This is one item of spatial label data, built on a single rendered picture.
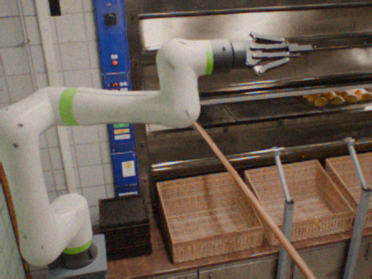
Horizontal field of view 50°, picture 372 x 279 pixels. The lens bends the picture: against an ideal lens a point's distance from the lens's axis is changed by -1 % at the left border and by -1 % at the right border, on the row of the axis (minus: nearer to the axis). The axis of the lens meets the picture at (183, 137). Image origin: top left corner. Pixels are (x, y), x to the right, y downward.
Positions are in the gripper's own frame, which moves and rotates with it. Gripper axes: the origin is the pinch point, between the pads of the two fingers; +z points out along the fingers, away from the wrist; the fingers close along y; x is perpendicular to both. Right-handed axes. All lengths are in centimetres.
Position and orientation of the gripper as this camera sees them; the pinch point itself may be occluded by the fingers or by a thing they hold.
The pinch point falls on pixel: (298, 50)
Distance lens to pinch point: 117.9
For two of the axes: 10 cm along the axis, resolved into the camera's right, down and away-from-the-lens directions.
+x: 1.4, -2.8, -9.5
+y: 1.6, 9.5, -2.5
